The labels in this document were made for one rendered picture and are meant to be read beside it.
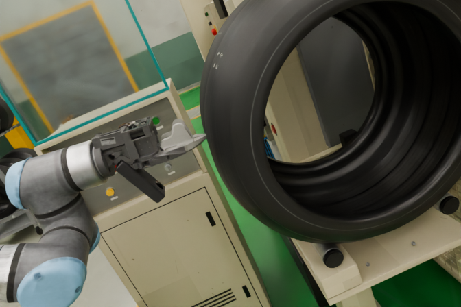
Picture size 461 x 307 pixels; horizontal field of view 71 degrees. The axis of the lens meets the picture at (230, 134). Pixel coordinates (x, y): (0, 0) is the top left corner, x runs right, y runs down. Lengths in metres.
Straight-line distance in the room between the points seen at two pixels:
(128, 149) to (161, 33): 9.15
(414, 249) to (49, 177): 0.80
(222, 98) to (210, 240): 1.04
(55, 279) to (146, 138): 0.27
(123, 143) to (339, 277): 0.54
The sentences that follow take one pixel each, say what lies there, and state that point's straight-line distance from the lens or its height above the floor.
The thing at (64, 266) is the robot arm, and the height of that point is 1.19.
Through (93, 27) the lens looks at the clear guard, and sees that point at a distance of 1.29.
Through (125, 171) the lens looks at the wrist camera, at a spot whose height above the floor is 1.25.
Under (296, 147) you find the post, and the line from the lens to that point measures 1.03.
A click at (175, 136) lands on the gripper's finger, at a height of 1.27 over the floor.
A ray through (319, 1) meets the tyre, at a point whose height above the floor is 1.41.
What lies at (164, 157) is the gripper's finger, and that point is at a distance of 0.62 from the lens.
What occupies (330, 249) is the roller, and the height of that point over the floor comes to 0.92.
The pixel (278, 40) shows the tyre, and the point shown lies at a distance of 0.53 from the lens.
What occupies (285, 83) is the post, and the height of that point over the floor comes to 1.20.
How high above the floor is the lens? 1.44
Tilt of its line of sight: 19 degrees down
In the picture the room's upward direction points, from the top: 23 degrees counter-clockwise
